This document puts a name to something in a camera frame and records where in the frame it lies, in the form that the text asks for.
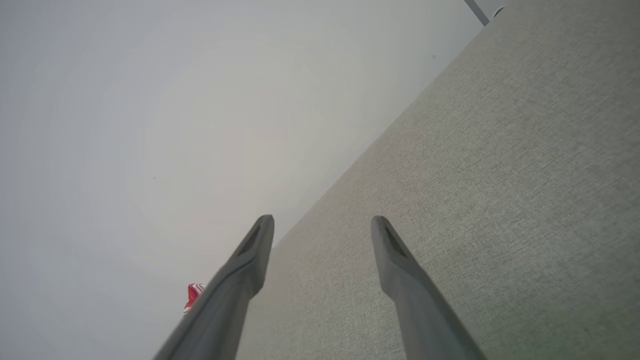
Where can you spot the dark grey metal bar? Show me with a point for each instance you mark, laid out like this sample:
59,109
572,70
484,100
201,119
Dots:
476,12

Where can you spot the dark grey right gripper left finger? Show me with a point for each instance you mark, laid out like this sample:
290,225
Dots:
225,305

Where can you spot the red jersey with white trim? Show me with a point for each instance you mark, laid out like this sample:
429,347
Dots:
192,295

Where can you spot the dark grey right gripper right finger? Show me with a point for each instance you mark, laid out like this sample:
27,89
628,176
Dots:
425,315

